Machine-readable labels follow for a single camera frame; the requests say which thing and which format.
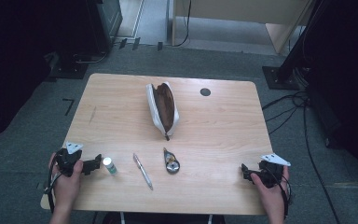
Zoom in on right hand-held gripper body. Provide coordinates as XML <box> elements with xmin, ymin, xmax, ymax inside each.
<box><xmin>255</xmin><ymin>153</ymin><xmax>292</xmax><ymax>189</ymax></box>

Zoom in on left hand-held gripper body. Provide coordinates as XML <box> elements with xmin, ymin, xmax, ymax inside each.
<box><xmin>55</xmin><ymin>141</ymin><xmax>84</xmax><ymax>177</ymax></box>

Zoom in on white green glue stick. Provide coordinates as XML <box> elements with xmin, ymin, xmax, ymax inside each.
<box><xmin>102</xmin><ymin>157</ymin><xmax>118</xmax><ymax>175</ymax></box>

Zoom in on silver pen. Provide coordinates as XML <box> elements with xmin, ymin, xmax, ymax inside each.
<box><xmin>132</xmin><ymin>152</ymin><xmax>154</xmax><ymax>191</ymax></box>

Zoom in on white pencil case brown lining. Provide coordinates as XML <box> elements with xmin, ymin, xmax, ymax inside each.
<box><xmin>145</xmin><ymin>81</ymin><xmax>181</xmax><ymax>142</ymax></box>

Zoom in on person's right hand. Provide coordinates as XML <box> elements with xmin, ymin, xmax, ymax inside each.
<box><xmin>250</xmin><ymin>166</ymin><xmax>291</xmax><ymax>216</ymax></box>

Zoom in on person's left hand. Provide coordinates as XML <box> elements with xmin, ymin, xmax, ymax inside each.
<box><xmin>48</xmin><ymin>152</ymin><xmax>85</xmax><ymax>209</ymax></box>

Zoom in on black floor tape corner mark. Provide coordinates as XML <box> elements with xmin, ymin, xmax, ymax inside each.
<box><xmin>62</xmin><ymin>98</ymin><xmax>76</xmax><ymax>117</ymax></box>

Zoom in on black flat stand base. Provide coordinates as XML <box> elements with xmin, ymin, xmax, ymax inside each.
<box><xmin>49</xmin><ymin>52</ymin><xmax>109</xmax><ymax>80</ymax></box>

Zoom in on black stand with square base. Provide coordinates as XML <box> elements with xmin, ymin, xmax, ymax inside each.
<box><xmin>262</xmin><ymin>0</ymin><xmax>327</xmax><ymax>91</ymax></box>

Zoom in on black cabinet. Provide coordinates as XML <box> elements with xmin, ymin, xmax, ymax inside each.
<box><xmin>85</xmin><ymin>0</ymin><xmax>124</xmax><ymax>54</ymax></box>

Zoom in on beige wooden desk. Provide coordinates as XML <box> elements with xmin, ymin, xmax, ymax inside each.
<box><xmin>171</xmin><ymin>0</ymin><xmax>315</xmax><ymax>56</ymax></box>

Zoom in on right hand-held gripper cable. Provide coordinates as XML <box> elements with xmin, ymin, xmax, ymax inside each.
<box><xmin>268</xmin><ymin>169</ymin><xmax>294</xmax><ymax>219</ymax></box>

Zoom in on hand-held gripper cable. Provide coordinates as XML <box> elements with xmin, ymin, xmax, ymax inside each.
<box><xmin>44</xmin><ymin>154</ymin><xmax>63</xmax><ymax>213</ymax></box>
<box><xmin>268</xmin><ymin>169</ymin><xmax>294</xmax><ymax>219</ymax></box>

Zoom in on left hand-held gripper cable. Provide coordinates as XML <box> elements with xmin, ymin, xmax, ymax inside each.
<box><xmin>44</xmin><ymin>154</ymin><xmax>63</xmax><ymax>213</ymax></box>

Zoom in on black floor cables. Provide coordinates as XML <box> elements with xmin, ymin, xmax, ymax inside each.
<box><xmin>261</xmin><ymin>66</ymin><xmax>344</xmax><ymax>224</ymax></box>

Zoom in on black hanging cable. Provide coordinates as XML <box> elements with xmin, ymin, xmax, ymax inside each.
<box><xmin>172</xmin><ymin>0</ymin><xmax>193</xmax><ymax>49</ymax></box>

